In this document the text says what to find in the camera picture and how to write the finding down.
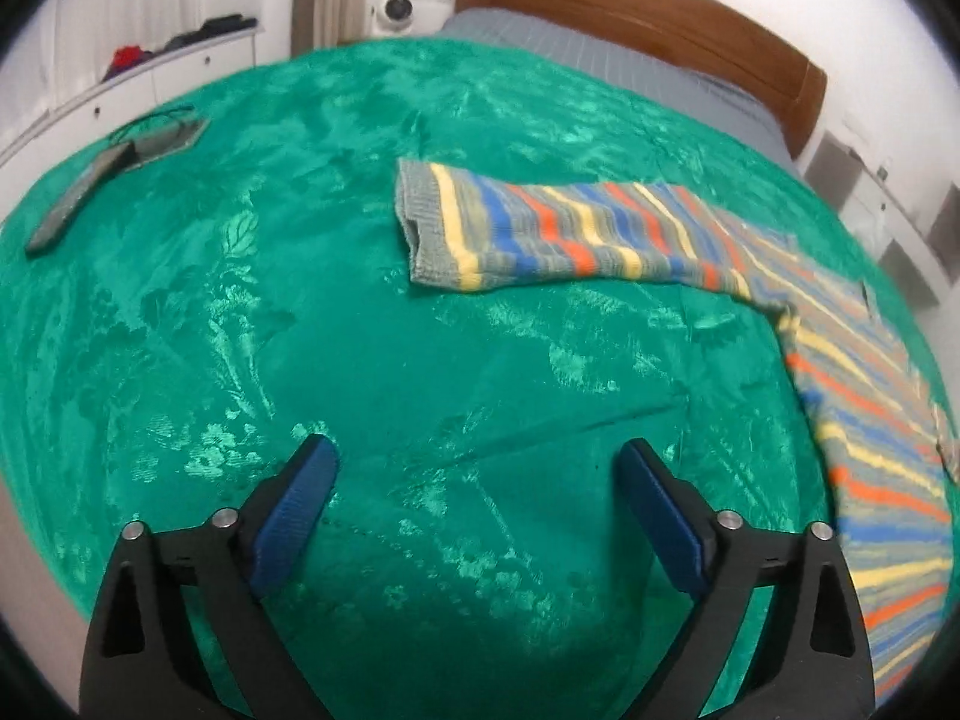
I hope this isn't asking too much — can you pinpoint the thin black cable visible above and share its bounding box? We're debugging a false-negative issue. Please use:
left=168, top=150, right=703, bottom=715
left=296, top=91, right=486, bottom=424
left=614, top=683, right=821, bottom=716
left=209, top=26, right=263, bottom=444
left=111, top=105, right=197, bottom=145

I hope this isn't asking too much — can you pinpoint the grey bed sheet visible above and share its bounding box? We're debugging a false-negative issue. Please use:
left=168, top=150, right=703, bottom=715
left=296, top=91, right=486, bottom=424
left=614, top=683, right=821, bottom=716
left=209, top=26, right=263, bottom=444
left=439, top=7, right=794, bottom=162

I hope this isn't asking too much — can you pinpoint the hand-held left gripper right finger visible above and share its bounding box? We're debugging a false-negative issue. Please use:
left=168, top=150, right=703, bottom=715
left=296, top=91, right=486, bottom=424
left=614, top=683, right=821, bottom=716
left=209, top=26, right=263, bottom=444
left=615, top=439, right=877, bottom=720

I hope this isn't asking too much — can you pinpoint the short grey flat device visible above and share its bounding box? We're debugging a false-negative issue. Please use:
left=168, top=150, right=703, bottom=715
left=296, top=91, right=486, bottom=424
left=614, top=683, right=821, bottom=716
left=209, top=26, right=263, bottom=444
left=129, top=118, right=209, bottom=166

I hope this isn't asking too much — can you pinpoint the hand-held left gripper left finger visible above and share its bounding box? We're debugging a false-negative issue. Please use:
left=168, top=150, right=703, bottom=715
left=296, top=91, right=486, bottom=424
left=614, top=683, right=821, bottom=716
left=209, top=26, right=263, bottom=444
left=79, top=435, right=342, bottom=720

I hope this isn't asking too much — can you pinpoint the long grey flat device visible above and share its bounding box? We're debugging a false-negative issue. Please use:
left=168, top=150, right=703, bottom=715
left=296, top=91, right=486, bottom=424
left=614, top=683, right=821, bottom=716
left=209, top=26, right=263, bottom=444
left=26, top=144, right=139, bottom=254

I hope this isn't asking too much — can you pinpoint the green floral blanket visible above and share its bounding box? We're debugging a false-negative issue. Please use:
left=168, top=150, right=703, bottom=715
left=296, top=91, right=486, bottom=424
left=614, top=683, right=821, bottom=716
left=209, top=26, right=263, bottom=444
left=0, top=37, right=953, bottom=720

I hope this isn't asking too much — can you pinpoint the striped knit sweater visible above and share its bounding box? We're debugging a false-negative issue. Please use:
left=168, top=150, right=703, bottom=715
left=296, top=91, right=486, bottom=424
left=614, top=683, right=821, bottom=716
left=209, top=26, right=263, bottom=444
left=395, top=159, right=960, bottom=698

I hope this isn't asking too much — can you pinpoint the white wall shelf unit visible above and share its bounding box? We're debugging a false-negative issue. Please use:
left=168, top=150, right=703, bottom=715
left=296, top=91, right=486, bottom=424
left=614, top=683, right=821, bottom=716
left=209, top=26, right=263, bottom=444
left=802, top=127, right=960, bottom=308

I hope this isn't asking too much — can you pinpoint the brown wooden headboard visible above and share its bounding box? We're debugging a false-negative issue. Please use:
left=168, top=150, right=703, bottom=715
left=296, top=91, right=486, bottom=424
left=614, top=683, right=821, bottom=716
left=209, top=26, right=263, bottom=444
left=455, top=0, right=828, bottom=160

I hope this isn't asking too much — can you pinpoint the dark clothes pile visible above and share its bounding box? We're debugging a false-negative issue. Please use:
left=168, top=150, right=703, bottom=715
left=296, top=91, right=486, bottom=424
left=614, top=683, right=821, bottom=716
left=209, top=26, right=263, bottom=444
left=154, top=13, right=260, bottom=53

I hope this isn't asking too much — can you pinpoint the white dome security camera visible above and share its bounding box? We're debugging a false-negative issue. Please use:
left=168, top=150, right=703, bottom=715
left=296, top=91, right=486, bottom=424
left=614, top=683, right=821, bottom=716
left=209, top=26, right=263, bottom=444
left=370, top=0, right=418, bottom=35

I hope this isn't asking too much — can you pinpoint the white dresser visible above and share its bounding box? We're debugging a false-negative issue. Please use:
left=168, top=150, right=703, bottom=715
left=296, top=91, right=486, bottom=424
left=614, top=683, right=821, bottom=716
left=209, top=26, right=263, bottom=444
left=0, top=15, right=265, bottom=170

